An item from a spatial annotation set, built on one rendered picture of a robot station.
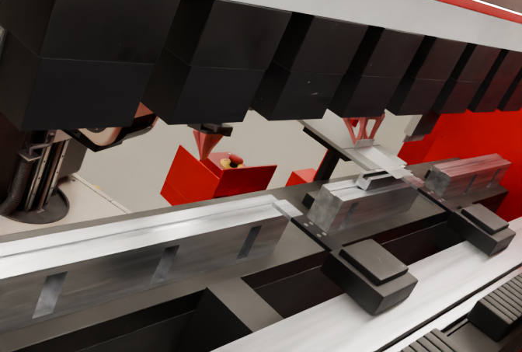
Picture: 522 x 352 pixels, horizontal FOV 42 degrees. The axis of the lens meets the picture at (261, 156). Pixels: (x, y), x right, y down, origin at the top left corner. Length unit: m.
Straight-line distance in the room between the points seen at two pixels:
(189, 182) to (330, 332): 0.81
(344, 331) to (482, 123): 1.54
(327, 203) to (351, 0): 0.54
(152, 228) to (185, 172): 0.67
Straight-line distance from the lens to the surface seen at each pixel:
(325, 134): 1.60
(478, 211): 1.52
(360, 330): 1.00
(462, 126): 2.44
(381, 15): 1.07
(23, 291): 0.88
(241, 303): 1.10
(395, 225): 1.65
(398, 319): 1.07
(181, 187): 1.69
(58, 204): 2.32
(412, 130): 1.52
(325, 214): 1.41
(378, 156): 1.62
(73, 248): 0.92
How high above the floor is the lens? 1.50
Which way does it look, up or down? 22 degrees down
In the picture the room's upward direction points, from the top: 25 degrees clockwise
